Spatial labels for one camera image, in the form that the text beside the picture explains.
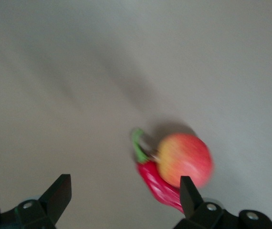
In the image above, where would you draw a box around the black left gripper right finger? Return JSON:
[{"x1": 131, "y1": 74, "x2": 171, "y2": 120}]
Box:
[{"x1": 175, "y1": 176, "x2": 241, "y2": 229}]

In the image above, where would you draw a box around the brown table mat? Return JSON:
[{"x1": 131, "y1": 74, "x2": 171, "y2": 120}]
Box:
[{"x1": 0, "y1": 0, "x2": 272, "y2": 229}]

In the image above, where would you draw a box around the red chili pepper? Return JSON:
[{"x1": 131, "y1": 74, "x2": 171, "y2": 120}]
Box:
[{"x1": 130, "y1": 128, "x2": 185, "y2": 213}]

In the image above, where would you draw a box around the red apple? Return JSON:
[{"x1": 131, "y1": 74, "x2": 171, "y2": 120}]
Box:
[{"x1": 156, "y1": 133, "x2": 215, "y2": 189}]

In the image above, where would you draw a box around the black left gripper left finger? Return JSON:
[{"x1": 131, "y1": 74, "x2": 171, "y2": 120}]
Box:
[{"x1": 0, "y1": 174, "x2": 73, "y2": 229}]

